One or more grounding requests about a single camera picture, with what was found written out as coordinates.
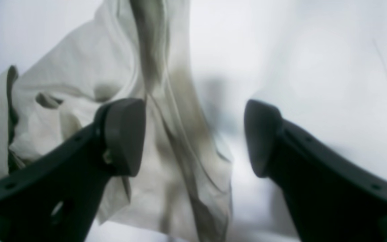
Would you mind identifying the beige grey T-shirt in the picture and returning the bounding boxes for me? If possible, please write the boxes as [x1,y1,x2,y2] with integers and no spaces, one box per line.
[0,0,232,242]

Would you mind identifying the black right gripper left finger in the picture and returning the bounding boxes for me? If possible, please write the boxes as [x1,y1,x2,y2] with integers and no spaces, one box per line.
[0,98,146,242]

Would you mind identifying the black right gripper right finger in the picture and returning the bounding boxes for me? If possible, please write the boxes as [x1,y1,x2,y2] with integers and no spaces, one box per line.
[244,100,387,242]

